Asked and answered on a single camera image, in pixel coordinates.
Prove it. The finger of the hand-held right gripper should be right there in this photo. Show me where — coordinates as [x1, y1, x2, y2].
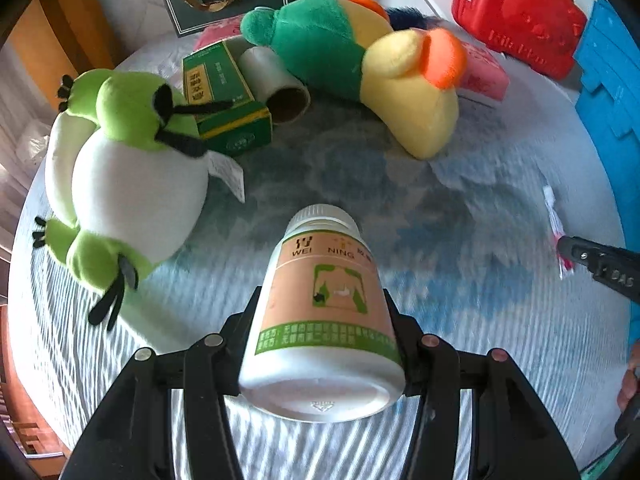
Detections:
[556, 235, 640, 305]

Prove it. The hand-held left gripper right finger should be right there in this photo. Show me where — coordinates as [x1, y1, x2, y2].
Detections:
[382, 287, 576, 480]

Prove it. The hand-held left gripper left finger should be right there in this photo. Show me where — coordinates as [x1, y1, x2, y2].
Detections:
[60, 286, 263, 480]

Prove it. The white pill bottle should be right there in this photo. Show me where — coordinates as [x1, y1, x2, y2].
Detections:
[237, 204, 405, 423]

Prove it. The green frog plush toy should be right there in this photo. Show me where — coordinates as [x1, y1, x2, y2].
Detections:
[32, 71, 246, 332]

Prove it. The pink tissue pack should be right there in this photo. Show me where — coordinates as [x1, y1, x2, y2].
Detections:
[194, 14, 246, 53]
[455, 42, 510, 108]

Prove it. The yellow duck plush toy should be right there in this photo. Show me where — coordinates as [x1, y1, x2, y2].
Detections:
[240, 0, 468, 161]

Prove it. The green cardboard box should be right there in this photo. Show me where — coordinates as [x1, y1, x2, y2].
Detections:
[182, 40, 273, 157]

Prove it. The white paper roll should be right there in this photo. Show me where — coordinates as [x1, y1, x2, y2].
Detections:
[237, 46, 311, 125]

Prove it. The person's right hand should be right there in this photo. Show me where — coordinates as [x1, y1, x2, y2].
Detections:
[616, 339, 640, 413]

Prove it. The small red white sachet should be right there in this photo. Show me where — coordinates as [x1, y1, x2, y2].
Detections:
[542, 185, 573, 278]

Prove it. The red plastic basket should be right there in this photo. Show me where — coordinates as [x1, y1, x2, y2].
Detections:
[451, 0, 588, 81]

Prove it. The clear plastic bag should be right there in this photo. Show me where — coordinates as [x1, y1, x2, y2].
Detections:
[10, 122, 51, 171]

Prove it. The blue feather duster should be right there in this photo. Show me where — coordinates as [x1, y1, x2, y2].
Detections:
[387, 6, 441, 33]

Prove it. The wooden door frame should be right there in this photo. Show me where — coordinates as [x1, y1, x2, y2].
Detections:
[0, 0, 121, 76]

